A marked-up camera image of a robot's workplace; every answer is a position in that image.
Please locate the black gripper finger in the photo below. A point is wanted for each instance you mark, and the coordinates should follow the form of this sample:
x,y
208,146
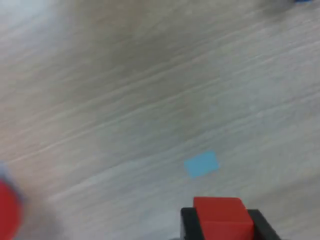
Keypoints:
x,y
191,225
262,227

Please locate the red plastic cup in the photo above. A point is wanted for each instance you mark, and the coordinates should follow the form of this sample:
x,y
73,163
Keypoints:
x,y
8,210

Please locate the red cube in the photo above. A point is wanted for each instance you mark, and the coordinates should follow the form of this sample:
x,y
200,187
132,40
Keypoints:
x,y
220,215

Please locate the pale blue tape patch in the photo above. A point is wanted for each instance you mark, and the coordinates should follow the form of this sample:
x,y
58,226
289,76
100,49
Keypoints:
x,y
201,163

